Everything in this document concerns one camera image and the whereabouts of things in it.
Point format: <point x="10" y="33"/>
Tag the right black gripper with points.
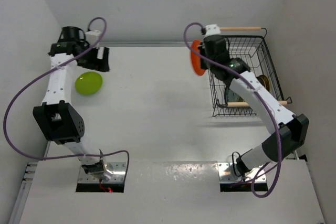
<point x="202" y="49"/>

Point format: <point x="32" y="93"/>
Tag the yellow patterned plate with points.
<point x="264" y="81"/>

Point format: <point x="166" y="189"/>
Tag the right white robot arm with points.
<point x="287" y="130"/>

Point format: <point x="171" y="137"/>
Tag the blue patterned plate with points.
<point x="230" y="96"/>

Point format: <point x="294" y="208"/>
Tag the black wire dish rack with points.
<point x="252" y="50"/>

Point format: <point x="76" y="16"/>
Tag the green plate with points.
<point x="88" y="83"/>

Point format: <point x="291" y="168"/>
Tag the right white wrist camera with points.
<point x="210" y="30"/>

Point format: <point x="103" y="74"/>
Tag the orange plate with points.
<point x="195" y="59"/>

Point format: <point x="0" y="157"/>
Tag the metal base plate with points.
<point x="227" y="175"/>
<point x="113" y="173"/>

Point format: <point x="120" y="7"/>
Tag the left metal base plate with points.
<point x="113" y="173"/>

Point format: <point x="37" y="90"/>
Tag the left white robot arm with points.
<point x="57" y="118"/>

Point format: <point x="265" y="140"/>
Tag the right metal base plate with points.
<point x="227" y="175"/>

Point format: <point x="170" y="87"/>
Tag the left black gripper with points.
<point x="98" y="64"/>

